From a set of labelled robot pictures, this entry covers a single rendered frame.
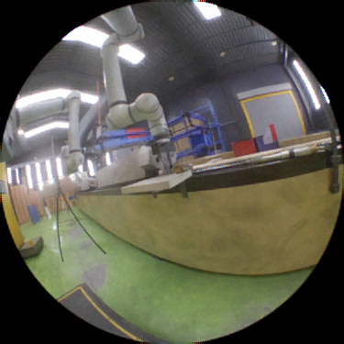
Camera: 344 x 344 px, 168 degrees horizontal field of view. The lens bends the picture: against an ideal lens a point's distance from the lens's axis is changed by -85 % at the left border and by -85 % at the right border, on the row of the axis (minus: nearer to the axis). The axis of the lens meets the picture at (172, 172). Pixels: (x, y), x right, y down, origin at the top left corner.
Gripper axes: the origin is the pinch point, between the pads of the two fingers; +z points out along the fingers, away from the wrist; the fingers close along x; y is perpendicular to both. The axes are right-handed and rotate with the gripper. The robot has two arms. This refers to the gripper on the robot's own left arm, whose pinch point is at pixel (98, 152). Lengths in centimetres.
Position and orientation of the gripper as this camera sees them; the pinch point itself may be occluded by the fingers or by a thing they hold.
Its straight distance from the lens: 107.4
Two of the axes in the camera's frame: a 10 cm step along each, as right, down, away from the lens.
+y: -1.6, -9.9, 0.7
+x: -7.9, 1.6, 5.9
